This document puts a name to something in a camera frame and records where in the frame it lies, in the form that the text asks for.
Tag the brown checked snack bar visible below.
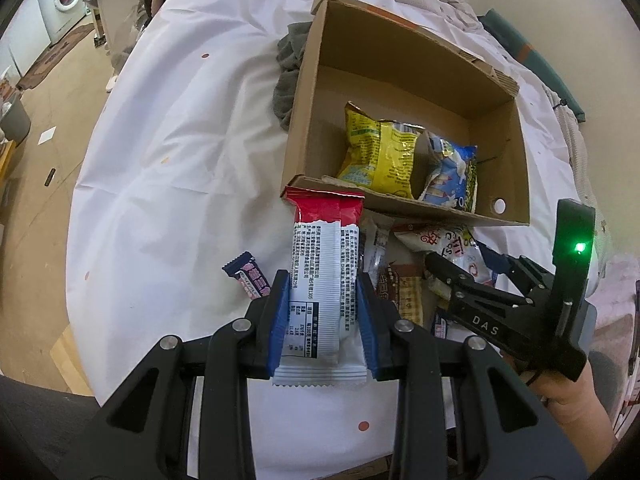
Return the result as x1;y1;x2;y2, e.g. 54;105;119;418
377;260;426;328

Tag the patterned rug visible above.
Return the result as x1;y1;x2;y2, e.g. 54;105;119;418
17;22;96;91

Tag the red white snack packet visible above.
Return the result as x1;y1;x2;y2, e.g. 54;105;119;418
272;186;368;388

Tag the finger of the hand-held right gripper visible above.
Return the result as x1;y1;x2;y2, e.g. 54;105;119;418
424;251;531;311
502;255;556;301

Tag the grey cloth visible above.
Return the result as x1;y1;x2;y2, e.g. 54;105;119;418
272;22;313;133

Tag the dark blue snack bag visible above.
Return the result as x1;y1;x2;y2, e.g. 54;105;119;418
477;240;516;281

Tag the white labelled snack packet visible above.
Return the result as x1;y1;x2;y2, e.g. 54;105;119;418
431;307;463;343

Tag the clear wrapped snack packet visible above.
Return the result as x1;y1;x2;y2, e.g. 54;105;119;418
360;215;396;286

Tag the white red printed snack bag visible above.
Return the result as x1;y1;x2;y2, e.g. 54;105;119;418
392;225;496;286

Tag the dark purple candy packet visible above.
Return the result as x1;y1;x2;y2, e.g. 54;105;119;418
222;252;273;302

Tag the yellow snack bag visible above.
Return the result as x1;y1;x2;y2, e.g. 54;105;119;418
336;101;426;200

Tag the grey trash bin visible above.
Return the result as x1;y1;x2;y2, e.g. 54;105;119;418
0;92;32;143

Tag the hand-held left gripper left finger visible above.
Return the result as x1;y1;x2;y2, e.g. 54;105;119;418
57;270;292;480

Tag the teal bed frame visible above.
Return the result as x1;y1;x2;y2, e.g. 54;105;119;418
480;8;586;123

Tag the blue white snack bag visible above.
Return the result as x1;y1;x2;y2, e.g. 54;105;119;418
412;130;479;212

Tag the cardboard box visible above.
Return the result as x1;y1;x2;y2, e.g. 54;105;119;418
280;0;531;226

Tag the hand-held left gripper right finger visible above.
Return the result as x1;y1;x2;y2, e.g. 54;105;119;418
356;272;588;480

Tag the white bed sheet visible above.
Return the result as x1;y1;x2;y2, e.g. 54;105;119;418
65;0;601;466

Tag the person's dark clothing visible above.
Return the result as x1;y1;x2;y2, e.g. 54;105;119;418
0;372;108;480

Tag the white cabinet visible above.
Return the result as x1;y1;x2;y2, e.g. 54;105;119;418
0;0;53;78

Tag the person's right hand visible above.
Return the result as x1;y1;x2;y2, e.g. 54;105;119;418
501;350;618;461

